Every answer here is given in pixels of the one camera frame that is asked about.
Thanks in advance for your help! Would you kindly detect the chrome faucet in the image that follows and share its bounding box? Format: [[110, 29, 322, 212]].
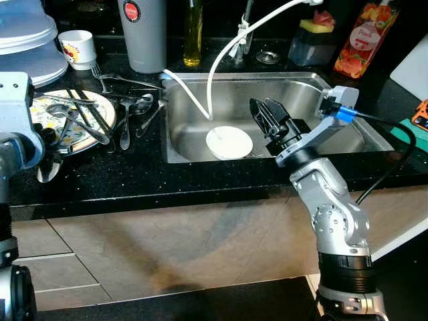
[[234, 0, 256, 64]]

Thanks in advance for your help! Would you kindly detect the stainless steel sink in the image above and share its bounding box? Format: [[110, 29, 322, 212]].
[[163, 70, 395, 163]]

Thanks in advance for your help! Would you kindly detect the dark grey sponge holder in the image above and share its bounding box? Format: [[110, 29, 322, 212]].
[[288, 27, 335, 66]]

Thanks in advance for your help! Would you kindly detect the long handled silver spoon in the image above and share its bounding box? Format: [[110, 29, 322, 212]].
[[45, 102, 113, 143]]

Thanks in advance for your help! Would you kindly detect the grey tumbler with red logo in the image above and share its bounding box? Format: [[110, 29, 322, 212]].
[[117, 0, 168, 74]]

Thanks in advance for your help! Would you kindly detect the floral patterned plate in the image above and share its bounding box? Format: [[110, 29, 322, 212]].
[[30, 89, 116, 154]]

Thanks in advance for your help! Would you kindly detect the white cutting board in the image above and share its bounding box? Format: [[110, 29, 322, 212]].
[[390, 33, 428, 101]]

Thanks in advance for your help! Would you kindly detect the white printed mug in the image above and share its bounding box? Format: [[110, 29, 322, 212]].
[[58, 30, 98, 71]]

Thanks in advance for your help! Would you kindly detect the green sponge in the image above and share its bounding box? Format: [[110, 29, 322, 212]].
[[390, 119, 428, 153]]

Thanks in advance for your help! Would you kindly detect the black cable with blue tape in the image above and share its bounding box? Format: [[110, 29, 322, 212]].
[[320, 94, 419, 205]]

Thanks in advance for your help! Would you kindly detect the large silver spoon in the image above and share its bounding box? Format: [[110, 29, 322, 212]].
[[37, 155, 66, 185]]

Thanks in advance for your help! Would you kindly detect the silver table knife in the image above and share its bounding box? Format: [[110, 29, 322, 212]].
[[39, 92, 101, 109]]

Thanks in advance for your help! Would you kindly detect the black handled knife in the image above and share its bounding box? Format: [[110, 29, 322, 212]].
[[72, 89, 116, 136]]

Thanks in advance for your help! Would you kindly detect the white round bowl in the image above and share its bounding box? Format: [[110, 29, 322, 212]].
[[205, 125, 253, 160]]

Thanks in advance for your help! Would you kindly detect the round metal drain plug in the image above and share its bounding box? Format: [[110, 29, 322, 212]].
[[255, 50, 282, 66]]

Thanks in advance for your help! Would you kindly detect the orange and black device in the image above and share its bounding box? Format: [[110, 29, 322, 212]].
[[411, 99, 428, 131]]

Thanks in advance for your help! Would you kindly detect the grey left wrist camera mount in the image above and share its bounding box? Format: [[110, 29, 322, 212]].
[[0, 72, 45, 175]]

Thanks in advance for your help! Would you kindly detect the yellow sponge with red top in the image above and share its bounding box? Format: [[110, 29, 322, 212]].
[[298, 10, 336, 34]]

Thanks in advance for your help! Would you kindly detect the white flexible hose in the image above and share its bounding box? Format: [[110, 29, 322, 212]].
[[160, 0, 322, 121]]

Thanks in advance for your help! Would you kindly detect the yellow oil bottle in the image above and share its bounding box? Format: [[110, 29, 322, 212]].
[[183, 0, 203, 68]]

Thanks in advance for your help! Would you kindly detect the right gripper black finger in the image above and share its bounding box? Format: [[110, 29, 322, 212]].
[[265, 97, 290, 129], [249, 98, 274, 134]]

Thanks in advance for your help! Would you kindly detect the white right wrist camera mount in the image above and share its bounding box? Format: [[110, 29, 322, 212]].
[[276, 86, 362, 168]]

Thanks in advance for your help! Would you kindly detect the orange soap pump bottle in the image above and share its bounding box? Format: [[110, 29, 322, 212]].
[[333, 0, 402, 80]]

